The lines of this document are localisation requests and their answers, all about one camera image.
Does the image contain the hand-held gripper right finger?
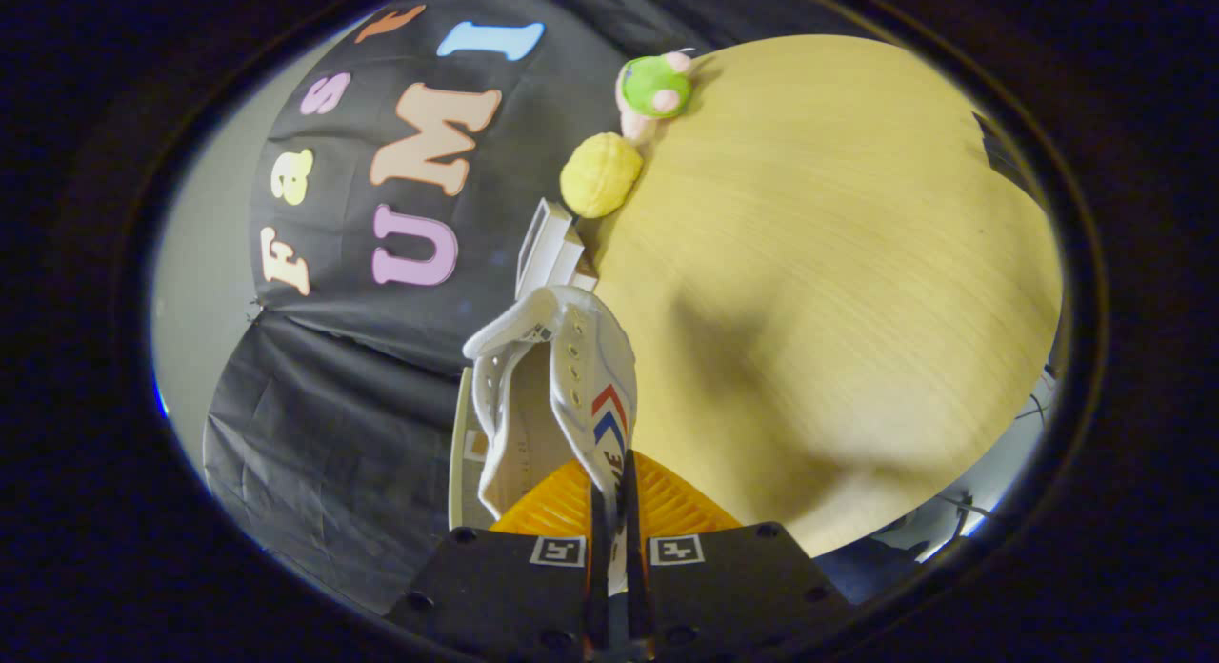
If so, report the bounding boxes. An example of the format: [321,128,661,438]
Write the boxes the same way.
[624,450,854,663]

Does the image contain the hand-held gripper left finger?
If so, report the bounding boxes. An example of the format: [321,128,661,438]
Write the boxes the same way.
[386,458,612,663]

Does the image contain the grey fabric storage box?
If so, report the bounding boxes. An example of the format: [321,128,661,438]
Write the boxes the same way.
[448,366,498,532]

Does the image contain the white canvas shoe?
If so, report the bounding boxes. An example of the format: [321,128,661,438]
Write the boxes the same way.
[464,284,639,597]

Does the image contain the dark blue cloth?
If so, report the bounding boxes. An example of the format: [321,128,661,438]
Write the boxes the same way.
[817,537,920,602]

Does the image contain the black backdrop cloth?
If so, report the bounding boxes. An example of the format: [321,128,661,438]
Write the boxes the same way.
[203,0,1053,616]

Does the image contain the plain white book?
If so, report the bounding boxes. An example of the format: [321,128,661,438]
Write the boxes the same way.
[548,227,599,298]

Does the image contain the yellow round plush toy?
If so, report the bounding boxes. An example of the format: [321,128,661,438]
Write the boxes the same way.
[559,132,645,219]

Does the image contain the green and pink plush toy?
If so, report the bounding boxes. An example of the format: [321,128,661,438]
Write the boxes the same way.
[614,51,696,148]

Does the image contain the black cables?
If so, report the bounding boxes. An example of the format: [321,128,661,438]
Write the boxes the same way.
[933,375,1060,550]

